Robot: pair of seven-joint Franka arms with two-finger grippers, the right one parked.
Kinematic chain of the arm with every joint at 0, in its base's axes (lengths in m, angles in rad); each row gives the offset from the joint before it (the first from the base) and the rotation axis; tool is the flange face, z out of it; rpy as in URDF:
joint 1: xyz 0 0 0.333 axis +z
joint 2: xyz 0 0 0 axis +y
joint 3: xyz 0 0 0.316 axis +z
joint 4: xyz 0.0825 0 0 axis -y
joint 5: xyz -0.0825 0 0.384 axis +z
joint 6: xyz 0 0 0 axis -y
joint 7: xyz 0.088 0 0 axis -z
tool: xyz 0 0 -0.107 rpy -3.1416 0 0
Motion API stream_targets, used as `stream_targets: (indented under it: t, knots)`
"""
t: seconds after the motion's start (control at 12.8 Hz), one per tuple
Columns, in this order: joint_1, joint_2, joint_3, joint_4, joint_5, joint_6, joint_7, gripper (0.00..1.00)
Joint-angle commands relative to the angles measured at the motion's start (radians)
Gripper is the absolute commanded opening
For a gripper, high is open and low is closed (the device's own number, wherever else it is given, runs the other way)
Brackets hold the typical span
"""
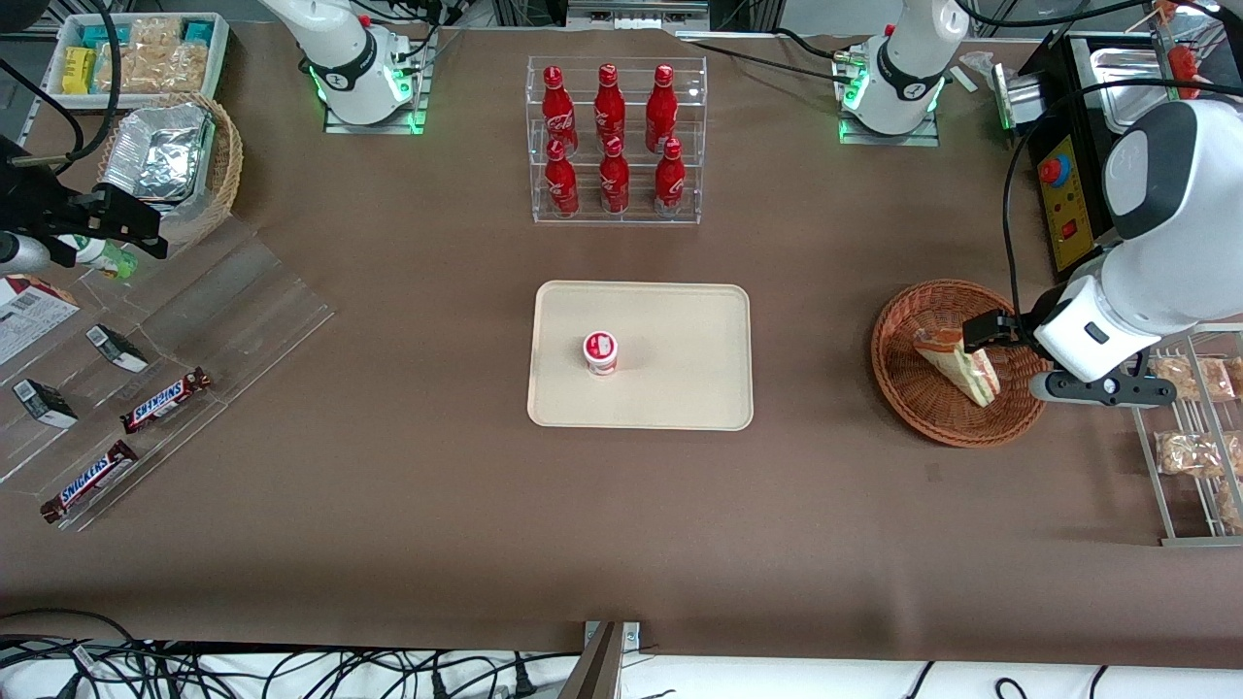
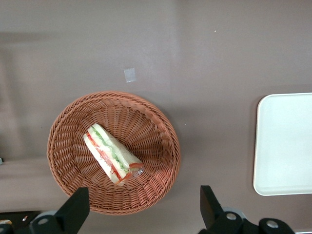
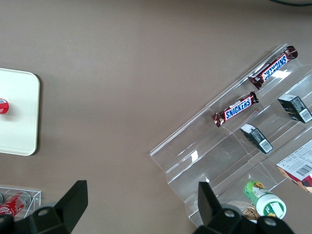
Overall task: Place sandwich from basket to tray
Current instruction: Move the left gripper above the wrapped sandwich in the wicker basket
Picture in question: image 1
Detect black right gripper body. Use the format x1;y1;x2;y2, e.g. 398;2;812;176
0;136;110;244

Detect triangle sandwich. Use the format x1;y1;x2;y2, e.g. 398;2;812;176
913;326;1002;409

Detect light wicker basket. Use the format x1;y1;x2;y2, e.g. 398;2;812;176
97;92;244;249

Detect brown wicker basket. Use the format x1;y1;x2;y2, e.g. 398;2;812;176
871;280;1055;449

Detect beige plastic tray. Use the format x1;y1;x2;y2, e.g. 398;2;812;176
526;281;755;431

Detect green bottle white cap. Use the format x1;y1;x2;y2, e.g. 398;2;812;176
58;235;139;281

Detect silver foil container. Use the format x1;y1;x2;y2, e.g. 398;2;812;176
102;102;215;205

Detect white carton with barcode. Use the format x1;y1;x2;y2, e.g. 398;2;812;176
0;275;82;368

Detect small black box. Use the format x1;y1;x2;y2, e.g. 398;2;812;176
12;379;79;430
85;324;150;374

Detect clear acrylic stepped display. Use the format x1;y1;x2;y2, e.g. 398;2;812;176
0;216;336;533

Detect clear bag of crackers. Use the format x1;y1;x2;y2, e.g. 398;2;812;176
131;17;185;50
97;44;210;95

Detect brown Snickers bar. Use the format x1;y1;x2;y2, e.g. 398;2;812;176
119;367;213;435
40;440;140;525

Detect white plastic bin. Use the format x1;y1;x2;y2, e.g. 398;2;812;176
44;12;231;110

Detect black food warmer case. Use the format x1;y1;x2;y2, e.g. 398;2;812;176
991;27;1243;278

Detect crumpled clear plastic wrapper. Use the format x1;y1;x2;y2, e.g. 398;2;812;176
957;49;1021;95

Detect red sausage skewer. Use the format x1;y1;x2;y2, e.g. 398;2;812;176
1160;44;1202;100

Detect red cola bottle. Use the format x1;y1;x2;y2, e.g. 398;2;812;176
645;64;679;154
598;136;630;216
544;138;581;217
593;63;627;154
541;65;580;156
654;137;687;216

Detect clear acrylic bottle rack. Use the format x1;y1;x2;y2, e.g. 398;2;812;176
525;55;709;226

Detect red white yogurt cup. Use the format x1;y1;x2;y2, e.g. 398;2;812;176
583;331;621;377

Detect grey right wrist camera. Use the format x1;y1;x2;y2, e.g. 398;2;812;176
0;231;51;276

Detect dark grey left wrist camera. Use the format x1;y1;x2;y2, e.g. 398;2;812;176
1029;370;1178;409

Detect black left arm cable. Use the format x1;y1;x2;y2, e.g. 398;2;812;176
1002;97;1064;326

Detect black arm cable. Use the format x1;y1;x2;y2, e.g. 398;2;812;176
1002;97;1064;326
0;0;122;181

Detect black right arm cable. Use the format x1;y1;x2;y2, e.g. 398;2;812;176
0;0;122;181

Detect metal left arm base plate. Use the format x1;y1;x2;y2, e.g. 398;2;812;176
838;112;941;148

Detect grey metal wire rack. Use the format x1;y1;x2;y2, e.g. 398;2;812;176
1131;328;1243;548

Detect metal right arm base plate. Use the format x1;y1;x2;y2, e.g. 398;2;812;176
323;29;428;135

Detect black table cable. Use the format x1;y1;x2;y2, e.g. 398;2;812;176
680;27;870;86

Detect tangled black floor cables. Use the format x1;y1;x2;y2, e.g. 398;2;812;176
0;607;545;699

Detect aluminium frame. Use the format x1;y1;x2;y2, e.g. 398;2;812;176
563;0;712;22

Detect metal table edge bracket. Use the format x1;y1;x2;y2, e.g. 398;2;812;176
558;621;642;699

